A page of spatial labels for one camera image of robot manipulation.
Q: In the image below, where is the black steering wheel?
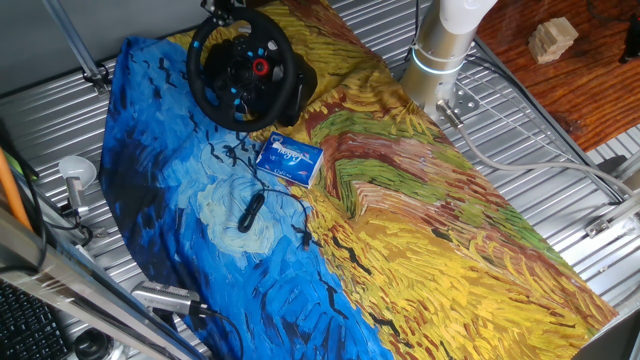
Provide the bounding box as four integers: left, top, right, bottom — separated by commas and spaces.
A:
185, 7, 297, 134

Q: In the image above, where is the aluminium frame pole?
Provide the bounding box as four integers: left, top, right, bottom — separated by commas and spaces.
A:
42, 0, 106, 89

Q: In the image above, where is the black device cable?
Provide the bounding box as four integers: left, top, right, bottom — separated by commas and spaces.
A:
192, 302, 246, 360

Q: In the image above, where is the blue tissue pack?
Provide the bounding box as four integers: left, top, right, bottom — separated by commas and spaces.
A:
255, 130, 325, 189

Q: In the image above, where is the orange pole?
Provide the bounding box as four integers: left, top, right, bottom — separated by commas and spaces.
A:
0, 147, 34, 232

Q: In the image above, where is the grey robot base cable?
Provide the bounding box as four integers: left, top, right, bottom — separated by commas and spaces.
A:
435, 98, 640, 199

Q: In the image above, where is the black wheel base housing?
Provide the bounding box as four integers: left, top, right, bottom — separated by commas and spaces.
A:
277, 52, 319, 128

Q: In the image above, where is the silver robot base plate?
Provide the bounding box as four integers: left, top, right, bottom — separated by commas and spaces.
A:
387, 59, 481, 129

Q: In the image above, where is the silver vented device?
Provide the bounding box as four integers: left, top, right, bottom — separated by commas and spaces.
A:
130, 280, 204, 317

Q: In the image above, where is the aluminium frame beam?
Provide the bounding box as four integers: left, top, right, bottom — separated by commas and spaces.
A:
0, 207, 206, 360

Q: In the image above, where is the aluminium rail with bracket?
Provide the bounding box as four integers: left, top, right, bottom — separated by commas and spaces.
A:
583, 192, 640, 239

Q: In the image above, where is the thin black wheel cable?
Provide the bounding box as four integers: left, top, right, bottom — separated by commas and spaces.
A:
219, 134, 315, 251

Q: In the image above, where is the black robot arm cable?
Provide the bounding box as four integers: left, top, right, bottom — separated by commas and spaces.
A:
408, 0, 424, 59

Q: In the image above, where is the painted blue yellow cloth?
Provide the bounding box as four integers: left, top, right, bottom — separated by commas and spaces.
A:
99, 0, 619, 360

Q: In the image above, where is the black silver device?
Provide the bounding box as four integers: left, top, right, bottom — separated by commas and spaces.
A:
619, 12, 640, 64

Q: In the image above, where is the black keyboard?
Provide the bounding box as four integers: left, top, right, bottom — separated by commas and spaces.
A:
0, 279, 71, 360

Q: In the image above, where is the dark small box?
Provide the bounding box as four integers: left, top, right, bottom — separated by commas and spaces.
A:
597, 154, 631, 176

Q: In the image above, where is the wooden block puzzle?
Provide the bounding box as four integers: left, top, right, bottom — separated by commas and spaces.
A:
528, 16, 580, 65

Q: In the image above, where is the grey metal box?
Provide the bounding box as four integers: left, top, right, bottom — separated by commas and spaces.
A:
569, 304, 640, 360

